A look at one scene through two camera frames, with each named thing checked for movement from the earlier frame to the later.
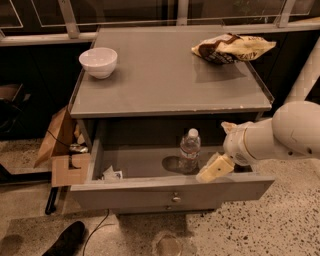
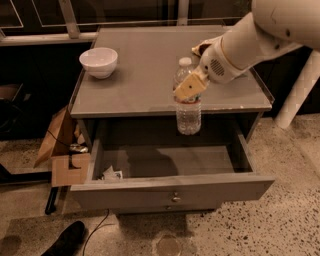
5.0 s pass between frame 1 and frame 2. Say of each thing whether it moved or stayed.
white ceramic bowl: stayed
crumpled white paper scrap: stayed
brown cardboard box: stayed
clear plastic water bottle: moved
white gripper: moved
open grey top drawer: stayed
